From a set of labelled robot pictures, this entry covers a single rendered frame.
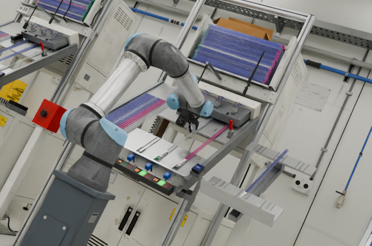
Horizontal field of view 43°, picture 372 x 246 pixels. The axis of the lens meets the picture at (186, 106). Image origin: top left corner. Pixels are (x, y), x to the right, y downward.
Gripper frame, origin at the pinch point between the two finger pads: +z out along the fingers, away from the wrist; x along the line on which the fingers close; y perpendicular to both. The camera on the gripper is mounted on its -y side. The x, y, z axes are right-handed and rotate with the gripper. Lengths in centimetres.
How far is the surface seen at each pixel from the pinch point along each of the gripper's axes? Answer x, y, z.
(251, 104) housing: -15.0, 37.0, 1.2
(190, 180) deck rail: -21.0, -30.8, -5.4
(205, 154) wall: 63, 99, 141
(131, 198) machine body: 18.9, -34.0, 30.9
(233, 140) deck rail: -21.0, 8.0, 1.7
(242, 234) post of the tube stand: -51, -35, 8
